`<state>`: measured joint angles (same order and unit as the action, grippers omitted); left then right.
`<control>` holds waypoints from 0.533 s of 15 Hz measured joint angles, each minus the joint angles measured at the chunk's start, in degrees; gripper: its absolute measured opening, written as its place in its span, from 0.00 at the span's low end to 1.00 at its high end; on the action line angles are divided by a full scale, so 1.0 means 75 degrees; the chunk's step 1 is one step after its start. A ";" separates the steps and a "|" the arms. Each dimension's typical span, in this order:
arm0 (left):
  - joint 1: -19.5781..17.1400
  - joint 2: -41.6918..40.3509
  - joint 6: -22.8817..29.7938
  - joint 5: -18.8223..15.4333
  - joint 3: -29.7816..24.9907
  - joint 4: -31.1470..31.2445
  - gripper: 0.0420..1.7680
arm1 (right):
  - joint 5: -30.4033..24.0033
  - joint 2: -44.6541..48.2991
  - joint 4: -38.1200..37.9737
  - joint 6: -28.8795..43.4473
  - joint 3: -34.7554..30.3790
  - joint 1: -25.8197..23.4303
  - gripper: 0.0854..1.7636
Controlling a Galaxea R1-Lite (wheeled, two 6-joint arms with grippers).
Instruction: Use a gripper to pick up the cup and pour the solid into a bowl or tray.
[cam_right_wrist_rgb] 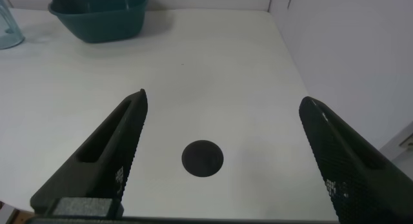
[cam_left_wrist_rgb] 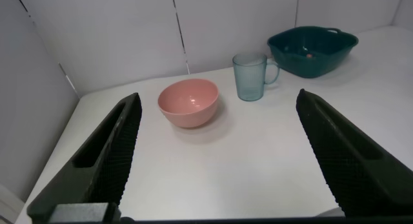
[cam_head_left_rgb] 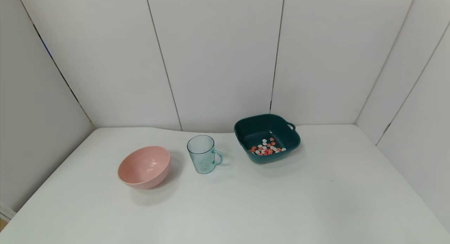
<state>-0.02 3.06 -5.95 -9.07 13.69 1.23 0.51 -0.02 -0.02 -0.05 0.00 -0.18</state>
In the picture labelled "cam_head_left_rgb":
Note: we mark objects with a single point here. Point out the transparent blue ribbed cup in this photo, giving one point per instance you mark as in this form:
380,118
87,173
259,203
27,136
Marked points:
202,156

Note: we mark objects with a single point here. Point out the red and white pellets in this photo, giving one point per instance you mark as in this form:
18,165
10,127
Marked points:
265,149

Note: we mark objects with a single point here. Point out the pink round bowl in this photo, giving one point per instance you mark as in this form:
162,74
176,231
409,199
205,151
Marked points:
142,168

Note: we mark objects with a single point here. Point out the dark teal square basin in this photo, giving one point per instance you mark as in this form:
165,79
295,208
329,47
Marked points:
281,131

